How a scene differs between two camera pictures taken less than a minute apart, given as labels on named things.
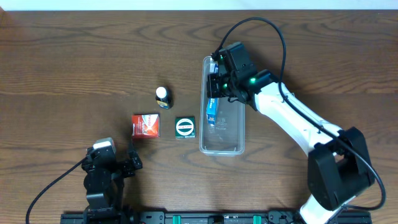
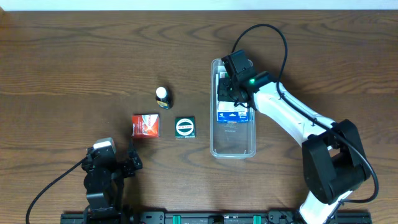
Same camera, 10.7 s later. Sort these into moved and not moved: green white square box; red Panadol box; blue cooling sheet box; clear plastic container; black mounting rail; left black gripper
Moved: clear plastic container; blue cooling sheet box
Not moved: black mounting rail; green white square box; left black gripper; red Panadol box
